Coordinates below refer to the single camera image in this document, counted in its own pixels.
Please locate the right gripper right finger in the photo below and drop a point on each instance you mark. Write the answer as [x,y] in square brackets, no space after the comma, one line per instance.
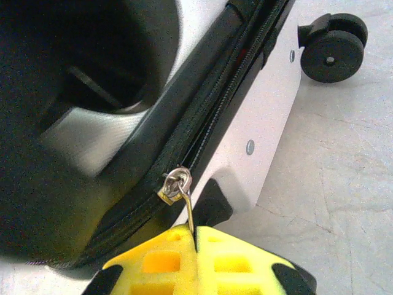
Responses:
[245,264]

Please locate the silver zipper pull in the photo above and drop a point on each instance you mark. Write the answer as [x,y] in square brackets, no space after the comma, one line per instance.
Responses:
[175,184]

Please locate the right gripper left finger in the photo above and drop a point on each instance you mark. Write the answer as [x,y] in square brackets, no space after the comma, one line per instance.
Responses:
[159,261]

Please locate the white hard-shell suitcase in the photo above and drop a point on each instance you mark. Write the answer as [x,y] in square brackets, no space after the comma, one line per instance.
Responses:
[270,107]

